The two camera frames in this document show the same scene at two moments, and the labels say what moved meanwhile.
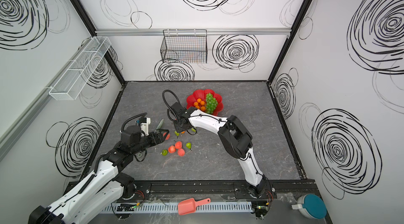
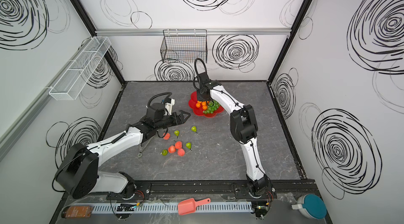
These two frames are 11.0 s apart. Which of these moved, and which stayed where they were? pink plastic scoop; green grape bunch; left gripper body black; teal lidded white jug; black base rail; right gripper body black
Moved: right gripper body black; left gripper body black
Stayed: black base rail; pink plastic scoop; teal lidded white jug; green grape bunch
